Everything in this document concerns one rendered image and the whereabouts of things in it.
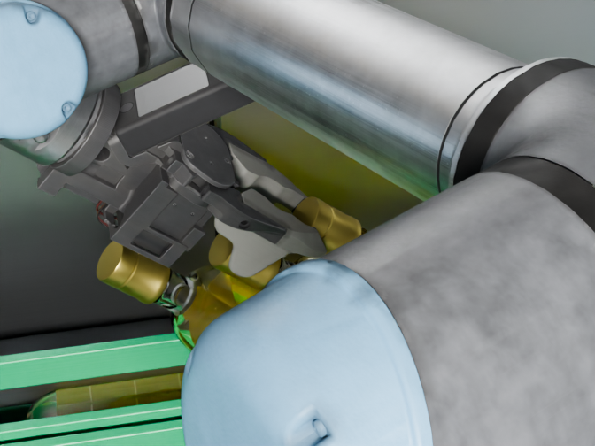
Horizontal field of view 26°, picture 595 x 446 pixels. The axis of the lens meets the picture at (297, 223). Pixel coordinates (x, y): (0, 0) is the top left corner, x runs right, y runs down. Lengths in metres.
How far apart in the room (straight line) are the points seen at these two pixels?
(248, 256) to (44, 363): 0.22
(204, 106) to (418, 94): 0.32
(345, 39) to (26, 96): 0.19
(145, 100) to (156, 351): 0.27
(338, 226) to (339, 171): 0.14
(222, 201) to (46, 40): 0.22
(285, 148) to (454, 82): 0.52
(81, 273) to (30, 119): 0.47
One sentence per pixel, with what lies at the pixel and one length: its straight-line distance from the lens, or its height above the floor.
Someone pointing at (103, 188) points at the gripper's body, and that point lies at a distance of 0.90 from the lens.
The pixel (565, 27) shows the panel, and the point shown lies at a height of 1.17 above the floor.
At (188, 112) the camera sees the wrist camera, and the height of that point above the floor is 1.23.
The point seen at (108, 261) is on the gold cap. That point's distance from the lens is 0.96.
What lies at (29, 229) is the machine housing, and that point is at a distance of 1.14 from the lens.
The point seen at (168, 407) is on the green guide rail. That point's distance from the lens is 1.02.
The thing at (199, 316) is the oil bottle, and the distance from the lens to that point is 0.98.
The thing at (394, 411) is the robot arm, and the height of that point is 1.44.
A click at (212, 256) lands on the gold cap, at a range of 0.97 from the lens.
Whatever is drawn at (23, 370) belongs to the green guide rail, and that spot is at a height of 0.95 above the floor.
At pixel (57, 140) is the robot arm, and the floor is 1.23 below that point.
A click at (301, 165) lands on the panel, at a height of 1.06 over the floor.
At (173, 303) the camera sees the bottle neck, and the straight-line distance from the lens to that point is 0.98.
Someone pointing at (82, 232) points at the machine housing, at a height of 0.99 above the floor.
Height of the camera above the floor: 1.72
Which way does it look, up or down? 40 degrees down
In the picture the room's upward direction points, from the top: straight up
